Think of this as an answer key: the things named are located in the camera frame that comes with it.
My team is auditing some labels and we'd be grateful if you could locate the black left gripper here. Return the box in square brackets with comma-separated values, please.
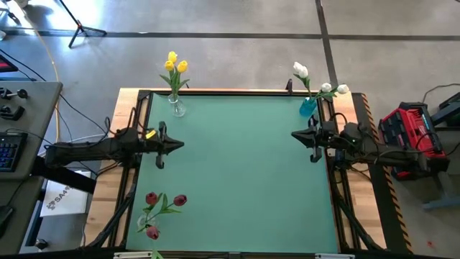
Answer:
[142, 121, 185, 170]

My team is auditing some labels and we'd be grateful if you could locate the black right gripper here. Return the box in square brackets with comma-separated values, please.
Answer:
[291, 114, 341, 163]

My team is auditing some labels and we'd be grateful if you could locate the blue glass vase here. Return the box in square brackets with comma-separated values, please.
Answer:
[298, 96, 318, 117]

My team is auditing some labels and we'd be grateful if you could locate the tall clear glass vase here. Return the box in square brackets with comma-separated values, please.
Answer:
[167, 94, 187, 118]

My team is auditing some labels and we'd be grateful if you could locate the round clear glass vase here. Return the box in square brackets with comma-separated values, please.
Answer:
[136, 212, 160, 233]

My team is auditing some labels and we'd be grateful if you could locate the green table mat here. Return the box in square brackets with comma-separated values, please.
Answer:
[125, 94, 339, 254]

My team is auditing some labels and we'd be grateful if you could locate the wooden table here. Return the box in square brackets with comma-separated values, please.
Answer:
[83, 88, 387, 251]

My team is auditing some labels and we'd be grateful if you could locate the red and black tool case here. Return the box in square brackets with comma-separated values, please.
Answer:
[379, 101, 450, 181]

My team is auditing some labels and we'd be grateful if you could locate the black desk bar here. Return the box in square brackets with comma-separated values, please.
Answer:
[31, 156, 97, 195]

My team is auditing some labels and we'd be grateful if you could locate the black yellow hazard strip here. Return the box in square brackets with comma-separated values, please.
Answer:
[351, 92, 414, 255]

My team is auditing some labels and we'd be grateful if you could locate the white label plate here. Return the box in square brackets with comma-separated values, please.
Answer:
[315, 253, 356, 259]
[114, 250, 155, 259]

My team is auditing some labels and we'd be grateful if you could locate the white printed paper sign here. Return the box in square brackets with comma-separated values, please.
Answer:
[39, 171, 93, 218]

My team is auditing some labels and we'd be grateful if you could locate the grey desk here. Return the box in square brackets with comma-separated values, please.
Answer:
[0, 81, 64, 255]

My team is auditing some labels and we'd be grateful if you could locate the dark equipment box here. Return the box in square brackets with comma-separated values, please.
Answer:
[430, 91, 460, 127]

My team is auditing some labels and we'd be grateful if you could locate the black tripod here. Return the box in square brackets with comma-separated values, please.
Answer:
[57, 0, 108, 50]

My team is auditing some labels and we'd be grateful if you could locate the blue-grey stand base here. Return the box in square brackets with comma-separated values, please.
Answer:
[422, 171, 460, 213]

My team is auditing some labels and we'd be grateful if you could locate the black keyboard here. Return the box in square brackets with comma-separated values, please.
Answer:
[0, 132, 29, 173]

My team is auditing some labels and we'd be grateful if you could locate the black desk clamp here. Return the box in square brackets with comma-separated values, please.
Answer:
[0, 105, 25, 122]

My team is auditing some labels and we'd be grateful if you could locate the black knobbed lever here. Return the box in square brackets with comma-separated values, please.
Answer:
[0, 88, 29, 101]

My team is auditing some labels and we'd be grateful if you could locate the dark screen with red glow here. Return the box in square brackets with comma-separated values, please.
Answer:
[0, 53, 19, 74]

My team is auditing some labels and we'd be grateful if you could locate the black metal table frame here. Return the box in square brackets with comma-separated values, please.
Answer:
[77, 88, 387, 259]

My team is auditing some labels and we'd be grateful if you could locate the black floor cable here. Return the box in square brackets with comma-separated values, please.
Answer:
[59, 94, 109, 137]

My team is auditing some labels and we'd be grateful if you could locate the yellow cable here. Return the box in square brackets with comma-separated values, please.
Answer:
[12, 0, 98, 163]

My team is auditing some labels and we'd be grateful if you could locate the grey floor cable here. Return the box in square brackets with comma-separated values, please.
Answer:
[420, 82, 460, 104]

